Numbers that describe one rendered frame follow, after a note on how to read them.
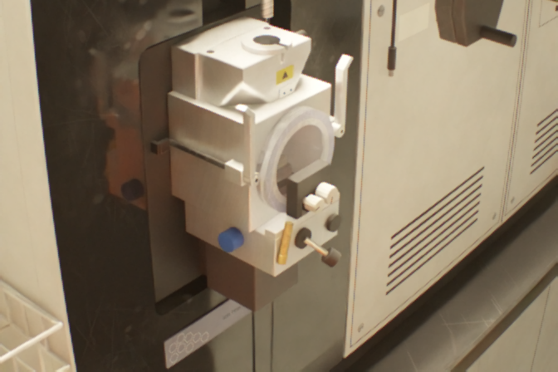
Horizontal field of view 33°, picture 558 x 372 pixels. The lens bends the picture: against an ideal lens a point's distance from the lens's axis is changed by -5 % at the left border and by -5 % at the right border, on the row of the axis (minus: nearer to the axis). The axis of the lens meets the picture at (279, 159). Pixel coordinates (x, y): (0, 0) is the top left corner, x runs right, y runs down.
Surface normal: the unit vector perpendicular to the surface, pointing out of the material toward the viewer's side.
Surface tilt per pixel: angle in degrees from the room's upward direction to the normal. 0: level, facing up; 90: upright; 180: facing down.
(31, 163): 90
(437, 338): 0
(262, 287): 90
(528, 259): 0
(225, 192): 90
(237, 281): 90
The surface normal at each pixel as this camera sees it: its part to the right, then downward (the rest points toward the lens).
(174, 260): 0.76, 0.32
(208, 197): -0.65, 0.36
